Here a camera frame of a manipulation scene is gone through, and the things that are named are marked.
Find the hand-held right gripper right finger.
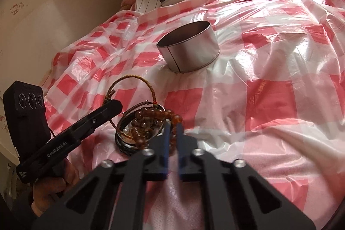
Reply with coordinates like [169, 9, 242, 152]
[176, 122, 317, 230]

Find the black bangle bracelet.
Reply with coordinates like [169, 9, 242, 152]
[115, 102, 169, 156]

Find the person's left hand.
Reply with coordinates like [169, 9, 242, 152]
[31, 159, 81, 217]

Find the red white checked plastic sheet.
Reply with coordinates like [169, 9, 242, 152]
[39, 0, 345, 230]

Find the brown braided cord bracelet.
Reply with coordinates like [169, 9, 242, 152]
[105, 76, 158, 112]

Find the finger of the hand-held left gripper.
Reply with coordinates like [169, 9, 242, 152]
[71, 100, 123, 139]

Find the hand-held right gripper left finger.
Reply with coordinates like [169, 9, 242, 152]
[31, 121, 173, 230]

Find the amber bead bracelet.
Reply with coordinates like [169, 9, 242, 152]
[129, 108, 183, 151]

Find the pink cloth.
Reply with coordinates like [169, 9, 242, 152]
[120, 0, 140, 11]

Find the round metal tin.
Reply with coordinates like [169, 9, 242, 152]
[157, 21, 221, 74]

